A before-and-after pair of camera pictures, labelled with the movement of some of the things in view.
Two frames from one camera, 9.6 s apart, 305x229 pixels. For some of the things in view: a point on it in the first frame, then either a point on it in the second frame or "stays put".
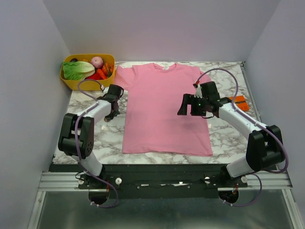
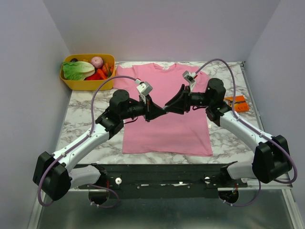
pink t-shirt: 151,124 stays put
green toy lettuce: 77,70 stays put
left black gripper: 113,114 to 152,110
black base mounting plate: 157,181 stays put
